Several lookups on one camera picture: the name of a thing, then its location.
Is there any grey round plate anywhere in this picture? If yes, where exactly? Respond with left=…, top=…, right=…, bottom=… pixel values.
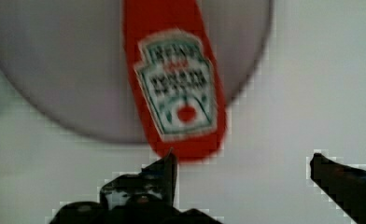
left=0, top=0, right=275, bottom=144

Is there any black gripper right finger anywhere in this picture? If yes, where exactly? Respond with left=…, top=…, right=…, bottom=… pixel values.
left=310, top=153, right=366, bottom=224

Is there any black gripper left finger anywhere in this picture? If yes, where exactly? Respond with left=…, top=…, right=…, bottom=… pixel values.
left=49, top=151, right=222, bottom=224

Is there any red plush ketchup bottle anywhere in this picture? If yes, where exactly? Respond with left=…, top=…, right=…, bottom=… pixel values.
left=123, top=0, right=226, bottom=161

